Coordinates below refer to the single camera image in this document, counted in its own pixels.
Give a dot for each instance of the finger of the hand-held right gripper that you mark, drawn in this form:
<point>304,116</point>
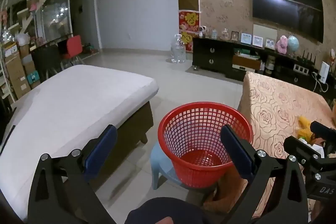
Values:
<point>299,146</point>
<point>320,129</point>

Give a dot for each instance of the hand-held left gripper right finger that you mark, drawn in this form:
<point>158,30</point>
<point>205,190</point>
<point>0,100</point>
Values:
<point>236,153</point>

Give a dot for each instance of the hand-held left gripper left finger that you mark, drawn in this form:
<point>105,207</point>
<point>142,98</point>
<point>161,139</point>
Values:
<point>105,145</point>

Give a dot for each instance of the yellow foam fruit net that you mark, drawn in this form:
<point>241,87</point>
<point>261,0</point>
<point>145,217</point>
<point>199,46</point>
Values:
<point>304,121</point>
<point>303,132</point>

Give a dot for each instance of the red plastic mesh basket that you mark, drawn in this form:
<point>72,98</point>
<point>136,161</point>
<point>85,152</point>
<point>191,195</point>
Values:
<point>197,161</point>

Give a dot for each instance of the light green foam piece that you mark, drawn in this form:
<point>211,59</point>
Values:
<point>302,138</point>

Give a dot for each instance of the white crumpled wrapper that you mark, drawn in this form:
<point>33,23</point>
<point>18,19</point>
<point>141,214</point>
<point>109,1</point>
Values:
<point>316,148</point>

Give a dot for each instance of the brown wooden bed base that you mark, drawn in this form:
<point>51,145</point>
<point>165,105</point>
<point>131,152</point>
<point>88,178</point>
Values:
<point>134,121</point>

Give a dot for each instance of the floral rose tablecloth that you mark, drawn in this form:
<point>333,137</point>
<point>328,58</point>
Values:
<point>273,108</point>

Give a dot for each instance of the blue plastic stool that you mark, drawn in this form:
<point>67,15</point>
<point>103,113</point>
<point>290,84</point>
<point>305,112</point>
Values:
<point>160,158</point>

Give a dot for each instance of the white upright modem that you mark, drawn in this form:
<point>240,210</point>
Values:
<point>324,71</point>

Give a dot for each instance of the white mattress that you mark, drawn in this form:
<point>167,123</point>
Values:
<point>65,100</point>

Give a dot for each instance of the white power strip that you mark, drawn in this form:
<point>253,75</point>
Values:
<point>301,68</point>

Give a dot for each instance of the black antenna router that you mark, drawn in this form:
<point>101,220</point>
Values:
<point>305,60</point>

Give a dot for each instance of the white and red figurine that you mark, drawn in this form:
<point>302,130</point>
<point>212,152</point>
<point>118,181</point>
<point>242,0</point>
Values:
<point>332,56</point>

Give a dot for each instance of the round jar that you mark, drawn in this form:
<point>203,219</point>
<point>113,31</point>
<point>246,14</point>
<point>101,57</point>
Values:
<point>269,65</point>

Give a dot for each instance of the person's leg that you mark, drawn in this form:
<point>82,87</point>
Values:
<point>168,209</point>

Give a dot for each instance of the pale blue globe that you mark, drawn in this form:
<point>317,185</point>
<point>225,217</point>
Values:
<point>293,43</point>

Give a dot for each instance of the brown wooden drawer box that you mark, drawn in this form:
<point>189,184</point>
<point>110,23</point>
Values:
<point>245,62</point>

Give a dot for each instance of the pink plush toy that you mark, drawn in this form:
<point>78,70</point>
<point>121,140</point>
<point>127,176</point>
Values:
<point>282,44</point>

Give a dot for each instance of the toys on floor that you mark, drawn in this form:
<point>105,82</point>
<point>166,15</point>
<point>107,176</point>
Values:
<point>90,48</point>

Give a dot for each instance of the teal box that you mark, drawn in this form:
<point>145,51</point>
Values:
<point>33,77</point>

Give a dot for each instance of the black television cabinet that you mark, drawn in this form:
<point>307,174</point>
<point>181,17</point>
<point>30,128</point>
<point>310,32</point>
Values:
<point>210,56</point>

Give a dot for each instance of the green packets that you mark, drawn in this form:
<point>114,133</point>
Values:
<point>245,52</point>

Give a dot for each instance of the red chair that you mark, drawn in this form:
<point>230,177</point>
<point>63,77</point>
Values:
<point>74,47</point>

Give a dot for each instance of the black chair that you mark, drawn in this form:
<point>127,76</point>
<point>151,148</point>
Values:
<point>46,58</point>

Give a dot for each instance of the white blank board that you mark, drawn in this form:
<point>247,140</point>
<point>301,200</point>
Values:
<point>265,29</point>

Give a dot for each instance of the stack of cardboard boxes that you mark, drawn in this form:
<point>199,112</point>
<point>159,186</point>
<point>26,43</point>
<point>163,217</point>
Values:
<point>15,71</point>

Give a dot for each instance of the large clear water bottle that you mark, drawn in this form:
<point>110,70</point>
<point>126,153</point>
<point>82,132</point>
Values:
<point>179,49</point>

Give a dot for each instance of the black flat television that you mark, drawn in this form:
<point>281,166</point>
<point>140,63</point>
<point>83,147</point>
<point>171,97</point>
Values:
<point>286,3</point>

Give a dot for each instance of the white plastic bag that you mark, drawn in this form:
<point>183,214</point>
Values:
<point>23,39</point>

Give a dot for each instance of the red and gold poster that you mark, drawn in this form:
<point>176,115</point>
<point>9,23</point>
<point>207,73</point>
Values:
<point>189,19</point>

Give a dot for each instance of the white picture frame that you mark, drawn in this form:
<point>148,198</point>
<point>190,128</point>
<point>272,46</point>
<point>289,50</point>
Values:
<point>246,39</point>
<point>270,44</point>
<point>257,41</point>

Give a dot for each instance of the small dark photo frame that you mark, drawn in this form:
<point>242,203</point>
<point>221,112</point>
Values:
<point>235,36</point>

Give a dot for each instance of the small white camera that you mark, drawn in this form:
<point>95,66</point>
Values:
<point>202,31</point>

